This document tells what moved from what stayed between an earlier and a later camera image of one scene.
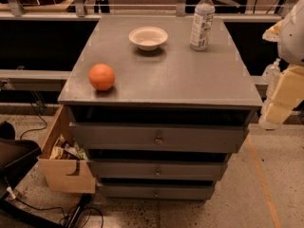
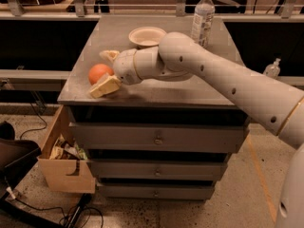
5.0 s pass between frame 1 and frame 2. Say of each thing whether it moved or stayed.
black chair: stayed
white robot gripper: moved
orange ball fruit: stayed
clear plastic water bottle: stayed
